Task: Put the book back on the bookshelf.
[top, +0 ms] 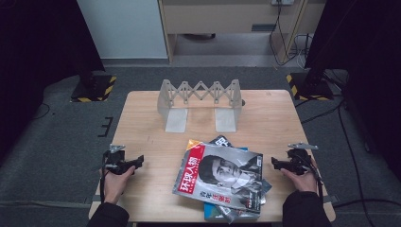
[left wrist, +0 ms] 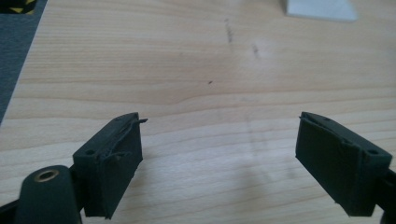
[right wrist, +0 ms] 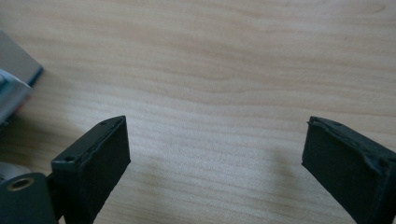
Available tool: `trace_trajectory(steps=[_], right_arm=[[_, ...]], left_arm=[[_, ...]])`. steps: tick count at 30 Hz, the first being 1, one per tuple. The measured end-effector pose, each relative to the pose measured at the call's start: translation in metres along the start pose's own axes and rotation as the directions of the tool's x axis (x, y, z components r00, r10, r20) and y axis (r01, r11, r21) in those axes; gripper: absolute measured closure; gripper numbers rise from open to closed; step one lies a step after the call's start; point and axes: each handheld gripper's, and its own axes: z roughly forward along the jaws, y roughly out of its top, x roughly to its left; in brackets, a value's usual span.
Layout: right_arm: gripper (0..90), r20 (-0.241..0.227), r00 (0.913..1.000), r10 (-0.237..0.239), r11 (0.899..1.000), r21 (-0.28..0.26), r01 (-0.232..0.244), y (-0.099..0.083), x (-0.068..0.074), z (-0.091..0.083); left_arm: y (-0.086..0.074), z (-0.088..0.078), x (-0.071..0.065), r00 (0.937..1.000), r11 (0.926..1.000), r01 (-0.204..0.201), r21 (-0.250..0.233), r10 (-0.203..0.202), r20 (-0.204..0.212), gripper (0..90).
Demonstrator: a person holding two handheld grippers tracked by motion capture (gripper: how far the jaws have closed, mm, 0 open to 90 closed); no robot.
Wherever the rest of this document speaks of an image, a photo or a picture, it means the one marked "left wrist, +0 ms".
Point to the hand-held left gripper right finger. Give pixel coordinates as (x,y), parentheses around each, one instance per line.
(336,165)

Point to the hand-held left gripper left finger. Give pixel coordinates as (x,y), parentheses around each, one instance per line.
(109,168)

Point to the white metal expanding book rack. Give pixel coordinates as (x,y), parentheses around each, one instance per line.
(320,7)

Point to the hazard-striped black stand base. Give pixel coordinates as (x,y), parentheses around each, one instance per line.
(15,5)

